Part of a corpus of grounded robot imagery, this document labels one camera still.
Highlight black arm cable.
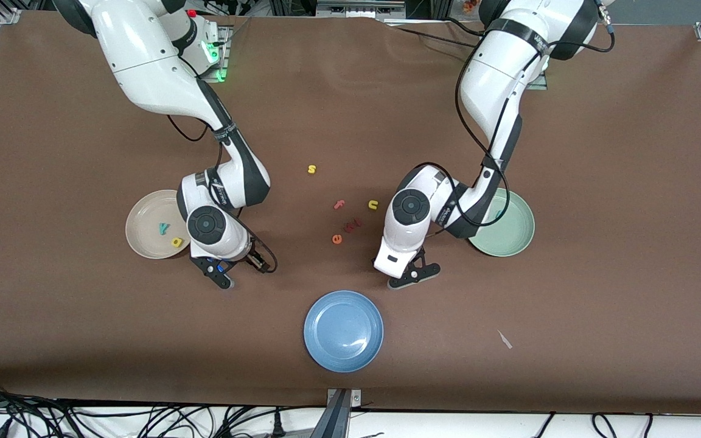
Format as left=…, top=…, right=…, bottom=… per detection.
left=414, top=12, right=616, bottom=229
left=167, top=113, right=279, bottom=274

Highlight black floor cable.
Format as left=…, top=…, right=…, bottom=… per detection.
left=532, top=412, right=557, bottom=438
left=591, top=412, right=654, bottom=438

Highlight brown table cover sheet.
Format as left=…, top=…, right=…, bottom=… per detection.
left=0, top=11, right=701, bottom=415

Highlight light green plate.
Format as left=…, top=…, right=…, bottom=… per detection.
left=468, top=187, right=535, bottom=257

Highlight grey power strip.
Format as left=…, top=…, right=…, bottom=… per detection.
left=316, top=0, right=407, bottom=18

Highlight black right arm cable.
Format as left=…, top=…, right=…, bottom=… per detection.
left=167, top=113, right=279, bottom=274

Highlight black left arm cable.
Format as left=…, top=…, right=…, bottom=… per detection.
left=414, top=12, right=616, bottom=229

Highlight small metal edge bracket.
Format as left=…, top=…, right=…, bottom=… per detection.
left=326, top=388, right=362, bottom=407

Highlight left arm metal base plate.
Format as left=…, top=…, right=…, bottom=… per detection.
left=527, top=36, right=549, bottom=91

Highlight black cable on table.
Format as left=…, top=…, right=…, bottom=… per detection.
left=384, top=17, right=485, bottom=52

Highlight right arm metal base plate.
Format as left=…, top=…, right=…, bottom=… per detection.
left=201, top=24, right=230, bottom=83

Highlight beige brown plate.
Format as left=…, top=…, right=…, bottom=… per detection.
left=125, top=189, right=193, bottom=260

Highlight tangled black floor cables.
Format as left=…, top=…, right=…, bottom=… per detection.
left=0, top=377, right=302, bottom=438

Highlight grey metal frame beam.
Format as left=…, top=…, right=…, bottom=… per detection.
left=309, top=389, right=351, bottom=438

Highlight blue plate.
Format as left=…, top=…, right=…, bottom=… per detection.
left=303, top=290, right=385, bottom=373

